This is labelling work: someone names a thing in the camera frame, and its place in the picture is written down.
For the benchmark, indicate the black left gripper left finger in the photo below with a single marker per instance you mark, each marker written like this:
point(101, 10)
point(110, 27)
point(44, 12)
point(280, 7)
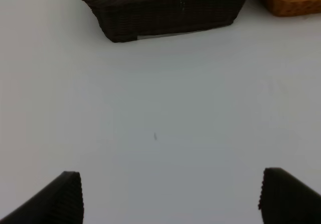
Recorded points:
point(61, 201)

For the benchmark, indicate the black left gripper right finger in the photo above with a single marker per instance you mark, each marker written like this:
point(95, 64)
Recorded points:
point(285, 199)

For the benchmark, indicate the dark brown wicker basket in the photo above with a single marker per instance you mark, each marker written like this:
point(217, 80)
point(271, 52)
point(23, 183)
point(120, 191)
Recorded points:
point(126, 20)

